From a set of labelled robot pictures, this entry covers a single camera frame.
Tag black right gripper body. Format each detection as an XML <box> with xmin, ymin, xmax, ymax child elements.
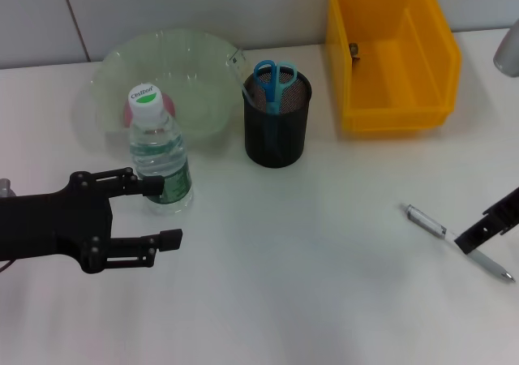
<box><xmin>481</xmin><ymin>185</ymin><xmax>519</xmax><ymax>237</ymax></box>

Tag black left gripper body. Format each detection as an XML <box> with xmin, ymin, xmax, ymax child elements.
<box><xmin>0</xmin><ymin>170</ymin><xmax>114</xmax><ymax>275</ymax></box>

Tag clear water bottle green label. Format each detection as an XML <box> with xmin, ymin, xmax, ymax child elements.
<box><xmin>127</xmin><ymin>81</ymin><xmax>195</xmax><ymax>216</ymax></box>

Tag grey white ballpoint pen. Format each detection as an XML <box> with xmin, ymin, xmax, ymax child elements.
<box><xmin>402</xmin><ymin>204</ymin><xmax>517</xmax><ymax>284</ymax></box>

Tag pink peach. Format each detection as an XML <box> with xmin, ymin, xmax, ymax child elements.
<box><xmin>122</xmin><ymin>92</ymin><xmax>178</xmax><ymax>130</ymax></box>

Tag clear plastic ruler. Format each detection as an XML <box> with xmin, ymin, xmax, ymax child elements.
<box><xmin>229</xmin><ymin>47</ymin><xmax>260</xmax><ymax>107</ymax></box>

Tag blue scissors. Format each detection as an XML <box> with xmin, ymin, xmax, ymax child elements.
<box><xmin>253</xmin><ymin>59</ymin><xmax>298</xmax><ymax>155</ymax></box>

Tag pale green glass fruit plate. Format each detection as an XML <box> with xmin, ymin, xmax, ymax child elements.
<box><xmin>72</xmin><ymin>28</ymin><xmax>249</xmax><ymax>151</ymax></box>

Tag black mesh pen cup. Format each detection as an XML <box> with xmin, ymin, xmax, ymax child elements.
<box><xmin>242</xmin><ymin>67</ymin><xmax>312</xmax><ymax>170</ymax></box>

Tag yellow plastic bin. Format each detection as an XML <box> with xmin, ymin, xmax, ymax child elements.
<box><xmin>325</xmin><ymin>0</ymin><xmax>463</xmax><ymax>139</ymax></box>

